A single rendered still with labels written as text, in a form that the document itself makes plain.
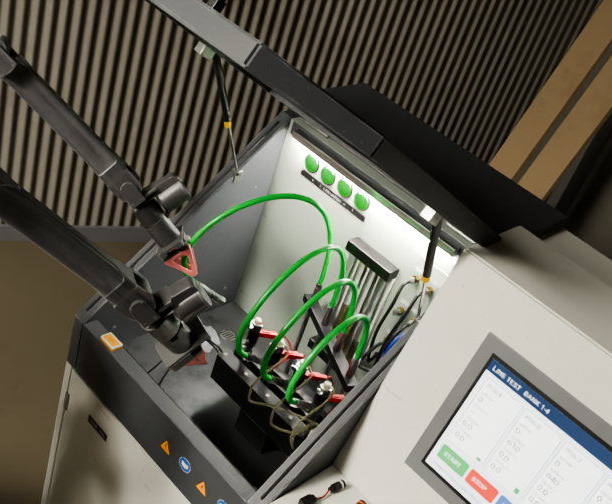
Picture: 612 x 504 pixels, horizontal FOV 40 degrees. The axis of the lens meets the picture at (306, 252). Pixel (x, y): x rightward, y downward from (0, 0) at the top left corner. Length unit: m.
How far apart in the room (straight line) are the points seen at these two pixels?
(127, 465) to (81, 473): 0.25
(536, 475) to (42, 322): 2.34
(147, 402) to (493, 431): 0.79
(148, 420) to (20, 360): 1.42
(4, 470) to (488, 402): 1.81
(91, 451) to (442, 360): 1.01
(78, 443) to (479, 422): 1.11
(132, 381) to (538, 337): 0.94
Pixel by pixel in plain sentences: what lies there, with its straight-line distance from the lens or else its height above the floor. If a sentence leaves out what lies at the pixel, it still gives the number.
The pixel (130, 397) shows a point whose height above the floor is 0.89.
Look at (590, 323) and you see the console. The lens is 1.66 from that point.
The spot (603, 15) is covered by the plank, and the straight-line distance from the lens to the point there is 3.98.
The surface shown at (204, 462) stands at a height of 0.94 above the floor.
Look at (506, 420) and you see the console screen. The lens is 1.69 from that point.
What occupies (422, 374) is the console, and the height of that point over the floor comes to 1.28.
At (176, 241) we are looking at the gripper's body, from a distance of 1.86.
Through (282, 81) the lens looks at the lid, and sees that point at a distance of 1.12.
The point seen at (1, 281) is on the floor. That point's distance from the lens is 3.72.
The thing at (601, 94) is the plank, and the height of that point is 1.31.
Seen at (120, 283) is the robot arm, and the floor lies 1.44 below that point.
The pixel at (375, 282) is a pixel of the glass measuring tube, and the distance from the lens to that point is 2.08.
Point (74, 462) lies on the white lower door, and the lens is 2.41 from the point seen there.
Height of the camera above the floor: 2.35
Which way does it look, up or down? 33 degrees down
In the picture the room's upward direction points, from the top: 20 degrees clockwise
